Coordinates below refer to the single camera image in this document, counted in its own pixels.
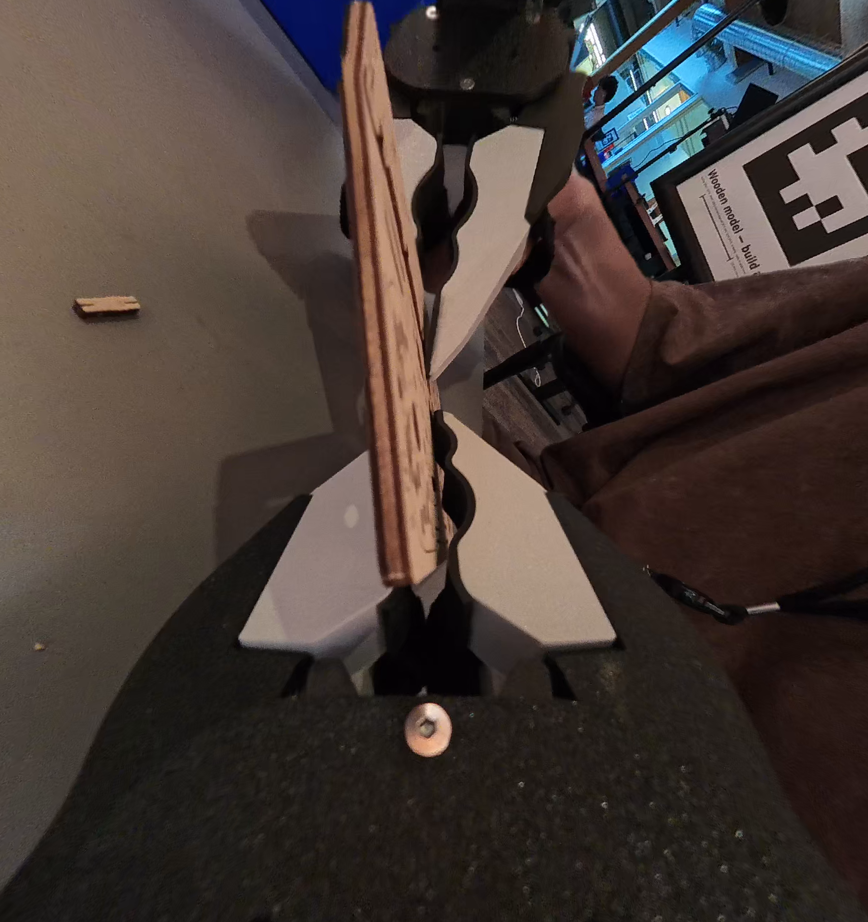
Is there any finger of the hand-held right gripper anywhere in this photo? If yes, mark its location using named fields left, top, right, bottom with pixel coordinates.
left=392, top=117, right=449, bottom=296
left=427, top=124, right=548, bottom=386

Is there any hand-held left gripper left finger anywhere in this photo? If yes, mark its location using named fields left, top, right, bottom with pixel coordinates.
left=238, top=448, right=406, bottom=671

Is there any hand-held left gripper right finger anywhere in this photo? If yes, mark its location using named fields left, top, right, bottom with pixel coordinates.
left=432, top=411, right=617, bottom=672

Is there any laser-cut wooden model sheet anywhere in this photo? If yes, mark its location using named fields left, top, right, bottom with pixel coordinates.
left=340, top=0, right=456, bottom=586

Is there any person's right forearm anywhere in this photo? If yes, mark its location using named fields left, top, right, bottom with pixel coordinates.
left=538, top=248, right=868, bottom=498

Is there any grey desk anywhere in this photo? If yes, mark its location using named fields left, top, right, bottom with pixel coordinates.
left=0, top=0, right=492, bottom=901

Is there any person's right hand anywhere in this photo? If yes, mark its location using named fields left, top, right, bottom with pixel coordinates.
left=538, top=171, right=628, bottom=292

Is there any blue plastic bin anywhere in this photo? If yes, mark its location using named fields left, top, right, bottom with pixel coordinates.
left=261, top=0, right=352, bottom=95

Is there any framed marker sign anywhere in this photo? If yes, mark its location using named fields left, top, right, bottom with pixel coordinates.
left=650, top=47, right=868, bottom=283

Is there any small rectangular wooden piece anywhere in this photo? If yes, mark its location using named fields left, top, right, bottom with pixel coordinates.
left=72, top=294, right=141, bottom=320

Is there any black lanyard strap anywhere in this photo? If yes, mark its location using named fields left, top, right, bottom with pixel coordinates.
left=646, top=558, right=868, bottom=625

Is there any silver ventilation duct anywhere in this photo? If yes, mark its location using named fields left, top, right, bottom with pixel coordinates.
left=693, top=3, right=842, bottom=73

